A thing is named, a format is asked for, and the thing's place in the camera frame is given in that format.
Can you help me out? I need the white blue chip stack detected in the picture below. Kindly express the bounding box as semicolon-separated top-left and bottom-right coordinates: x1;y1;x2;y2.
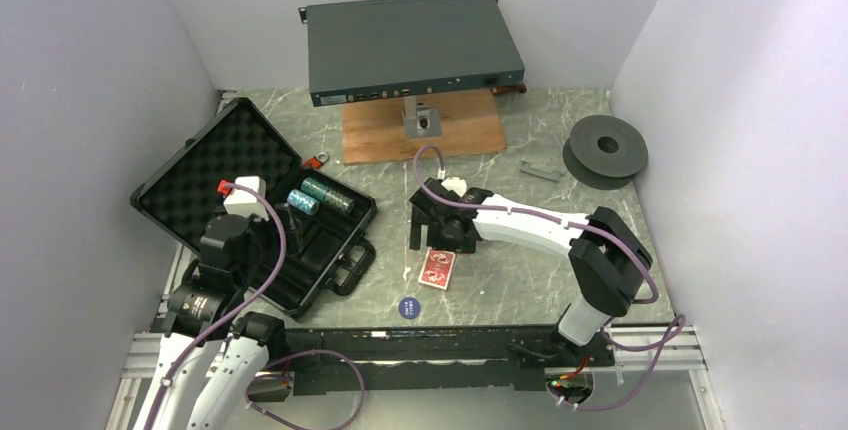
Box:
286;189;320;216

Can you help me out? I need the green blue chip stack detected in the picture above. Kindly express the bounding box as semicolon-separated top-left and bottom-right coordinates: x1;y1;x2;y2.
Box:
300;177;330;202

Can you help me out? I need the red playing card deck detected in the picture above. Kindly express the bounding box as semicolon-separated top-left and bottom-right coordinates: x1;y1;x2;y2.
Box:
418;248;457;290

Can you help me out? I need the black poker set case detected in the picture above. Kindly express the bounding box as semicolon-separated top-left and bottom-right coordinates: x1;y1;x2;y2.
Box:
130;97;377;318

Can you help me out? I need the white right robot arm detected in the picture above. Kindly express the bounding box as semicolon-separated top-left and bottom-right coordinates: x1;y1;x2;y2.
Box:
409;178;658;365

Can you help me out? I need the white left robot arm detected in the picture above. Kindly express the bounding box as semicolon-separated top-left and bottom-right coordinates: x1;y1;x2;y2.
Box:
134;213;288;429

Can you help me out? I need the red and silver key tool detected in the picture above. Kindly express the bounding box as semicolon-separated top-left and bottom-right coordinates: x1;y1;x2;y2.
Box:
301;152;329;170

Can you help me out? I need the blue small blind button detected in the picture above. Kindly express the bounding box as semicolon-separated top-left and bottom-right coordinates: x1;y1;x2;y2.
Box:
397;296;422;320

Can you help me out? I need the wooden base board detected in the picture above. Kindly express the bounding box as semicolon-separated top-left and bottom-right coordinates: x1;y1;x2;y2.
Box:
342;90;507;165

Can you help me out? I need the dark grey rack unit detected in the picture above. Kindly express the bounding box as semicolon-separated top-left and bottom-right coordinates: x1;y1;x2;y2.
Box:
299;0;525;107

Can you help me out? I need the grey filament spool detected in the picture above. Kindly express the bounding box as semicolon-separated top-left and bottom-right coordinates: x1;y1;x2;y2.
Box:
562;115;649;190

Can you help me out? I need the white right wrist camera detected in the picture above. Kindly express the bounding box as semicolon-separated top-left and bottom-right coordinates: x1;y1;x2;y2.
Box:
441;177;468;197

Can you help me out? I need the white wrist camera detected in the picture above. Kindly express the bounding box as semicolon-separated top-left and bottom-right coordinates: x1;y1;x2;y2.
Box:
441;177;468;197
217;176;269;221

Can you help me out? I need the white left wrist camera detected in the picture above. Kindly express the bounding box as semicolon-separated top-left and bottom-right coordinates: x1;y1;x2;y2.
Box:
217;176;269;221

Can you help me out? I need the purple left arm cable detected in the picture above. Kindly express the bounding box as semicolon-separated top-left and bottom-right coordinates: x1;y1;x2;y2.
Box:
142;181;288;430

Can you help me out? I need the grey metal stand bracket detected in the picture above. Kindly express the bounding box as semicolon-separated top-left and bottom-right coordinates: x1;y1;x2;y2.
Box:
403;96;442;139

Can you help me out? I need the small grey metal bracket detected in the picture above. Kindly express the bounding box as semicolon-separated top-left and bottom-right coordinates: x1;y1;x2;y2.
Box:
520;161;562;182

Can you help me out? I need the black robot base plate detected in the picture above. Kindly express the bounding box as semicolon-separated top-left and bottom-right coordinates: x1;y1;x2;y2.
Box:
284;324;615;396

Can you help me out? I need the brown handle tool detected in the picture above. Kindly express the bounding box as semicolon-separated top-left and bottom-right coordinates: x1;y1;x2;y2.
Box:
491;83;528;96

